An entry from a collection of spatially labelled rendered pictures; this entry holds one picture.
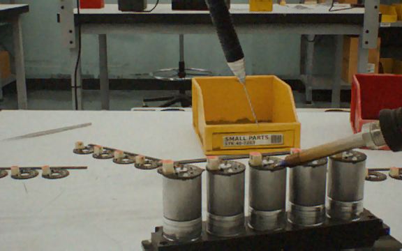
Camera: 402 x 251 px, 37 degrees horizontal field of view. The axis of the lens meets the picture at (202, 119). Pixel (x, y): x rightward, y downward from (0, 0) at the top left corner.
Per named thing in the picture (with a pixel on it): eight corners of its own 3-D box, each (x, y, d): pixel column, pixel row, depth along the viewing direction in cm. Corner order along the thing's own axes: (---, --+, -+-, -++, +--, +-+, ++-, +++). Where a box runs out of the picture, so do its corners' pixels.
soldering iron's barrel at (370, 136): (287, 178, 36) (388, 148, 33) (277, 153, 36) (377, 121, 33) (295, 171, 37) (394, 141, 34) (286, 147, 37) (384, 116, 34)
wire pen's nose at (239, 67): (232, 84, 36) (223, 61, 35) (248, 77, 36) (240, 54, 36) (239, 87, 35) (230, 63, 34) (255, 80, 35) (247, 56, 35)
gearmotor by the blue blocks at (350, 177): (368, 230, 40) (373, 157, 39) (335, 235, 39) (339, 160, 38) (350, 216, 42) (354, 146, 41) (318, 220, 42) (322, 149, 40)
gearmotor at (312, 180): (330, 236, 39) (334, 161, 38) (296, 240, 39) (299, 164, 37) (314, 221, 42) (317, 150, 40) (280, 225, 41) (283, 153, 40)
